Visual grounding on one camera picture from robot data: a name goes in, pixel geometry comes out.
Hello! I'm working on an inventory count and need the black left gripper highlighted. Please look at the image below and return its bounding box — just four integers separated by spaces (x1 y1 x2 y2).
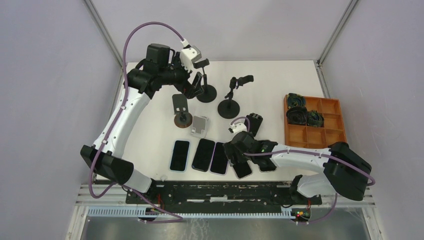
159 52 204 99

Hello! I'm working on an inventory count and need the phone with purple case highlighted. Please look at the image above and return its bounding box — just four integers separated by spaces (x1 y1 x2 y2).
209 142 228 175

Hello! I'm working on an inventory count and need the phone with white case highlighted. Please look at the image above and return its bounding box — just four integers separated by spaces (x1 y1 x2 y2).
191 138 216 172

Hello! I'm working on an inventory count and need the wooden-base black plate stand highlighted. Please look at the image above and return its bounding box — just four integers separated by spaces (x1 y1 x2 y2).
172 94 193 129

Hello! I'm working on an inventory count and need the black folding phone stand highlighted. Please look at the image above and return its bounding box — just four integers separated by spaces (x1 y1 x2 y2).
245 113 263 137

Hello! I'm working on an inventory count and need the silver folding phone stand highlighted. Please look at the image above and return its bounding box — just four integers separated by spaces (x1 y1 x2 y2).
190 116 210 139

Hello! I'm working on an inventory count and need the phone with light blue case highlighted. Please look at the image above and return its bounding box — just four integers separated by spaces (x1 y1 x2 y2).
169 140 190 172

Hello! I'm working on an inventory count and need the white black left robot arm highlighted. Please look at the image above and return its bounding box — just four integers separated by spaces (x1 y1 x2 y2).
80 43 202 204

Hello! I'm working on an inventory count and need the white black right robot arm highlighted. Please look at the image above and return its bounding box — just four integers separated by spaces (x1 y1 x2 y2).
223 131 376 204

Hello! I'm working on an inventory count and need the orange compartment tray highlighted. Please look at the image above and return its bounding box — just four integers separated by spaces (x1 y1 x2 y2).
283 93 347 149

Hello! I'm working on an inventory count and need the dark brown rolled tie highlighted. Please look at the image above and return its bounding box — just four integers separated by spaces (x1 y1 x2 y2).
286 106 308 126

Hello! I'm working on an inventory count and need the blue yellow rolled tie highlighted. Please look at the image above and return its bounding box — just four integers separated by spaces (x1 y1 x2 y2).
286 93 306 109

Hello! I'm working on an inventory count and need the green blue rolled tie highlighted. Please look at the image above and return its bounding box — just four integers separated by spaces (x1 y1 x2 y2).
306 110 324 128

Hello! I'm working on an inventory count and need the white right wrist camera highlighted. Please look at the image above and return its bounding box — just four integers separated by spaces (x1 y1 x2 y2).
228 116 251 134

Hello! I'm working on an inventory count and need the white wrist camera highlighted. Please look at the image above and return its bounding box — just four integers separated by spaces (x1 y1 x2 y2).
179 38 202 72
228 116 251 134

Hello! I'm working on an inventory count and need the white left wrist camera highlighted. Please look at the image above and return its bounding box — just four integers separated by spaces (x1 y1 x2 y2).
179 38 202 72

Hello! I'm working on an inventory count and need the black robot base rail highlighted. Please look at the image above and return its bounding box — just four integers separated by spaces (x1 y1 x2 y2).
145 181 323 214

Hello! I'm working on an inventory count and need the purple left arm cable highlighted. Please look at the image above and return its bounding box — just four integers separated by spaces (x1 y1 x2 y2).
88 21 184 224

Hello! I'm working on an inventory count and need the white slotted cable duct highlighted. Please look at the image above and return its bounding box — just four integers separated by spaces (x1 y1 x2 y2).
87 206 297 220

